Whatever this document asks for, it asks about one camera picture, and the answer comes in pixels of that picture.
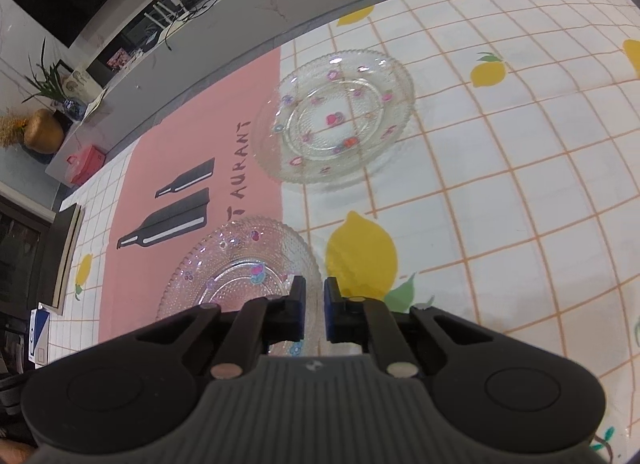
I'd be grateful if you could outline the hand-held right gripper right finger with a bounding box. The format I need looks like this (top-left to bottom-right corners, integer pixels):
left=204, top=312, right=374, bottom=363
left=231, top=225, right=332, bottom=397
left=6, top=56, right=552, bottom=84
left=324, top=277, right=502, bottom=378

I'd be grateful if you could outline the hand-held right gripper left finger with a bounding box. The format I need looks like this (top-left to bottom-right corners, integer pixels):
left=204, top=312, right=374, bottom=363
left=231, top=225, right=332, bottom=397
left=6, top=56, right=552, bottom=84
left=135, top=275, right=307, bottom=379

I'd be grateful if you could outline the clear glass flowered plate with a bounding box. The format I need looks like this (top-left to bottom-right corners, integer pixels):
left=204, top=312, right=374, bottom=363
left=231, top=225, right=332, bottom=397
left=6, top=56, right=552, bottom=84
left=251, top=48, right=417, bottom=191
left=155, top=215, right=324, bottom=357

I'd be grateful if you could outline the lemon print checked tablecloth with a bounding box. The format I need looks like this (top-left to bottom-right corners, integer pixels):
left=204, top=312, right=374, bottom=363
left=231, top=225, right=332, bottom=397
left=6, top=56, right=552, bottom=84
left=60, top=0, right=640, bottom=464

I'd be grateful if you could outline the red plastic basket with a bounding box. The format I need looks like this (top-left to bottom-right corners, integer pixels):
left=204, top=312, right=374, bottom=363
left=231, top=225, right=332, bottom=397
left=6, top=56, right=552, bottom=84
left=66, top=144, right=107, bottom=186

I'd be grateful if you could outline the blue and white box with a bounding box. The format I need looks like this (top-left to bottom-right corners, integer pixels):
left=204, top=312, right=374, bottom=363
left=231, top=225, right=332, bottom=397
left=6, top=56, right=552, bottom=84
left=28, top=307, right=54, bottom=363

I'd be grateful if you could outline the dark framed cabinet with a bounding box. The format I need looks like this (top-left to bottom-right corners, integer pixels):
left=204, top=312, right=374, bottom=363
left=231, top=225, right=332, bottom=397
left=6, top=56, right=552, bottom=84
left=0, top=193, right=85, bottom=316

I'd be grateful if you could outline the long grey television cabinet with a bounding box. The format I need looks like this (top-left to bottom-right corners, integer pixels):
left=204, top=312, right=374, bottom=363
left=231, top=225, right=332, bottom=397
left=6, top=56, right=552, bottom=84
left=45, top=0, right=541, bottom=180

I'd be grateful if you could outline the golden round vase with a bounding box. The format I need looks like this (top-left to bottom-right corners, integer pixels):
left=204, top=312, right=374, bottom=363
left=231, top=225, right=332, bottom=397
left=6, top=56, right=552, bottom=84
left=24, top=109, right=65, bottom=154

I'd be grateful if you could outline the white printed box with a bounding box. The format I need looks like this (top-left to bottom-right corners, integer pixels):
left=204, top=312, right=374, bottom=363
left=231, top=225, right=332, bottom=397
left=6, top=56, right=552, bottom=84
left=62, top=62, right=108, bottom=111

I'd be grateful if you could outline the white folding rack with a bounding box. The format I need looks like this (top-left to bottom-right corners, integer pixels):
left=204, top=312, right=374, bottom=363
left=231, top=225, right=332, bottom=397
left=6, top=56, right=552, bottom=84
left=146, top=0, right=182, bottom=45

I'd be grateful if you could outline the green potted plant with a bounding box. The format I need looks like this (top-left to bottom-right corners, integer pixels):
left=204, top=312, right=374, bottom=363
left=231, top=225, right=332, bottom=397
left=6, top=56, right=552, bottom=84
left=21, top=37, right=76, bottom=112

